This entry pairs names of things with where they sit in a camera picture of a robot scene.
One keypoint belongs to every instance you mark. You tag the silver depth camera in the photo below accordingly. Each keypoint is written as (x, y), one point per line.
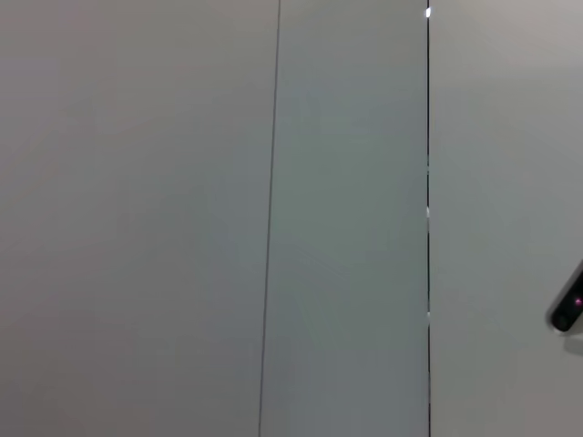
(571, 305)

